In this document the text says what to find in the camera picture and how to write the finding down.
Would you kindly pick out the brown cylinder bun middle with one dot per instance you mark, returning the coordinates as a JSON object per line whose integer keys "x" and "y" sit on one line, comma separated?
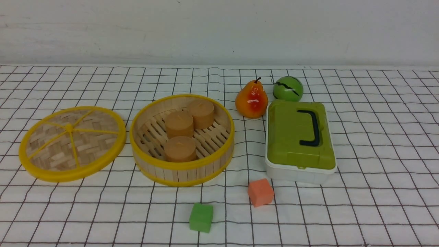
{"x": 179, "y": 123}

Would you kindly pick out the green toy watermelon ball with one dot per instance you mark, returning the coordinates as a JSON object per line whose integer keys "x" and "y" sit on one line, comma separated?
{"x": 288, "y": 88}

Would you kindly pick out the brown cylinder bun front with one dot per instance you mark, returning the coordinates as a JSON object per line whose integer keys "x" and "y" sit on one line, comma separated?
{"x": 180, "y": 149}

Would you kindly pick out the bamboo steamer basket yellow rim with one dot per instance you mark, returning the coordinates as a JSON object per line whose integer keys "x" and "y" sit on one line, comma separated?
{"x": 214, "y": 145}

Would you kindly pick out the green white lunch box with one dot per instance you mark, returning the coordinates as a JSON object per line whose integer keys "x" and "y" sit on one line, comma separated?
{"x": 298, "y": 145}

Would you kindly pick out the orange foam cube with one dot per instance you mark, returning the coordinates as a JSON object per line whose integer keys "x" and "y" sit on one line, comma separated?
{"x": 260, "y": 192}

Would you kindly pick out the brown cylinder bun back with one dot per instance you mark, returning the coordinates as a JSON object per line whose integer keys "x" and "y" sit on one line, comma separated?
{"x": 202, "y": 112}

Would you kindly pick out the brown cylinder bun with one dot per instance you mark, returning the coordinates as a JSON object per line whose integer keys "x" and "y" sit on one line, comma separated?
{"x": 202, "y": 112}
{"x": 179, "y": 123}
{"x": 180, "y": 149}

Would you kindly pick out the yellow bamboo steamer lid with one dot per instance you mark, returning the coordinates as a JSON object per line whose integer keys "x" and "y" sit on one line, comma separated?
{"x": 72, "y": 144}

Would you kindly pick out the green foam cube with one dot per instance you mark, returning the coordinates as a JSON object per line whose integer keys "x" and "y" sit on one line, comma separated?
{"x": 201, "y": 217}

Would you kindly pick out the orange red toy pear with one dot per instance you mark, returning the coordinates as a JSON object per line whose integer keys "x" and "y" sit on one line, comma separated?
{"x": 252, "y": 101}

